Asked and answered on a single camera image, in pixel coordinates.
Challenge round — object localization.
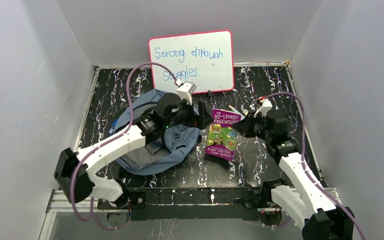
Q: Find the yellow highlighter pen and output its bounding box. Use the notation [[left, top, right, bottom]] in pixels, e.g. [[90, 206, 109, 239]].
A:
[[242, 109, 249, 117]]

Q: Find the pink framed whiteboard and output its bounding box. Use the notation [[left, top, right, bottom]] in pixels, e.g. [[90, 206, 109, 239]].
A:
[[148, 29, 235, 94]]

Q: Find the purple Treehouse book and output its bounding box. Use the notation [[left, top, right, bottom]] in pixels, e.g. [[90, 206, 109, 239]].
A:
[[204, 108, 242, 162]]

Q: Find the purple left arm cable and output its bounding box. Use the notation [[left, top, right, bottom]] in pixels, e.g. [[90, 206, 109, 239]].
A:
[[70, 62, 183, 231]]

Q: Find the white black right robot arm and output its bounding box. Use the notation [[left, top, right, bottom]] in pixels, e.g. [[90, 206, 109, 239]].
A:
[[232, 109, 354, 240]]

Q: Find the blue student backpack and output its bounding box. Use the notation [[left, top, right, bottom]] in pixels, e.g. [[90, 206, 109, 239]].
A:
[[108, 89, 202, 176]]

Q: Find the dark blue Nineteen Eighty-Four book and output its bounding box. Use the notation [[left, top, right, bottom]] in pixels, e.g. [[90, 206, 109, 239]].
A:
[[145, 141, 163, 155]]

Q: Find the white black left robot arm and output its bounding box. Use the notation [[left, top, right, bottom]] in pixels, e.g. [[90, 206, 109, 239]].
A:
[[53, 93, 213, 208]]

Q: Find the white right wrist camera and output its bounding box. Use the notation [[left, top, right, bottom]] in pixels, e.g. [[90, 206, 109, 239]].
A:
[[253, 97, 273, 118]]

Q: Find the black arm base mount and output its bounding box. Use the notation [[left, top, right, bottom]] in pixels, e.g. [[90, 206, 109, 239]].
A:
[[97, 187, 290, 228]]

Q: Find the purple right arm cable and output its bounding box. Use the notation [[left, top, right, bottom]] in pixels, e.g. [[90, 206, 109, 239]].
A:
[[260, 92, 367, 240]]

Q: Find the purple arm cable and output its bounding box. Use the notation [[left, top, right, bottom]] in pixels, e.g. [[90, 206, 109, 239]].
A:
[[70, 62, 183, 231], [260, 92, 367, 240]]

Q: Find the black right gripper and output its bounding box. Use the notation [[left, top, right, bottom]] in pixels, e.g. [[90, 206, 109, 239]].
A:
[[232, 111, 272, 142]]

